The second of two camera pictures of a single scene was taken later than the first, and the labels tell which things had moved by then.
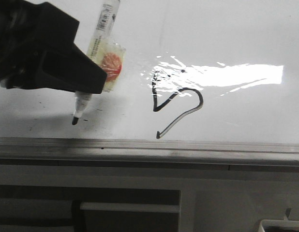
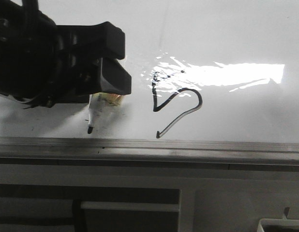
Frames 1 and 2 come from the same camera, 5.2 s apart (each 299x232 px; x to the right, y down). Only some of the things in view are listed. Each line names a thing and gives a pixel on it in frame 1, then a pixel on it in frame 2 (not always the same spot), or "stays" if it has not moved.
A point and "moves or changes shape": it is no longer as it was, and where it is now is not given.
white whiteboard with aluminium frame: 206,83 stays
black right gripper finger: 60,64 -> 108,76
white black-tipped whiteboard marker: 107,52 moves or changes shape
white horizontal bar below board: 129,207 stays
